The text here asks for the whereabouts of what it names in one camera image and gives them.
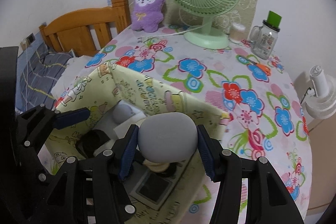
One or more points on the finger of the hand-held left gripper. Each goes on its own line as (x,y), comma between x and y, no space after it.
(71,119)

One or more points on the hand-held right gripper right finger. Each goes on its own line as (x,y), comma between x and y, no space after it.
(206,155)

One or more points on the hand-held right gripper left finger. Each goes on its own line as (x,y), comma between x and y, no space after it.
(128,153)

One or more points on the black round pouch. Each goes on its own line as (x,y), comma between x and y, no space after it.
(92,140)

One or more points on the round cream tin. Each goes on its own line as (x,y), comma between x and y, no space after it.
(157,166)

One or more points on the white timer with keypad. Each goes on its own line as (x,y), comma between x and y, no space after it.
(152,187)

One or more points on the grey round case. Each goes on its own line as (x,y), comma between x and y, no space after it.
(168,137)

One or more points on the yellow printed fabric box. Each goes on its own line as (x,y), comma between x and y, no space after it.
(152,98)

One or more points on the white box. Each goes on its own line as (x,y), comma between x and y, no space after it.
(119,127)

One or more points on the blue plaid bedding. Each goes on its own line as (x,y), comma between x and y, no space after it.
(39,74)

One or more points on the white cloth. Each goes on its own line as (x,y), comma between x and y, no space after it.
(76,66)

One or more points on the floral tablecloth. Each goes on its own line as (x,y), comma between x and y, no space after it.
(210,87)

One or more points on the wooden bed headboard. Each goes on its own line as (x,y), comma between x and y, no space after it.
(78,29)

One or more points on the beige wardrobe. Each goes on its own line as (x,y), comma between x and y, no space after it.
(323,161)

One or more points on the clear cotton swab container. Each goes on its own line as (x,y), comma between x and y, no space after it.
(237,32)

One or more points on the white standing fan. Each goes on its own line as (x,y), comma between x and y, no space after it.
(323,98)

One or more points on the glass jar with green lid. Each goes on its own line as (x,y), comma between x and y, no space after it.
(265,37)

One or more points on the purple plush toy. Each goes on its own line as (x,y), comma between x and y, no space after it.
(147,6)

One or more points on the wall socket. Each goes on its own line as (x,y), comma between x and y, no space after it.
(30,38)

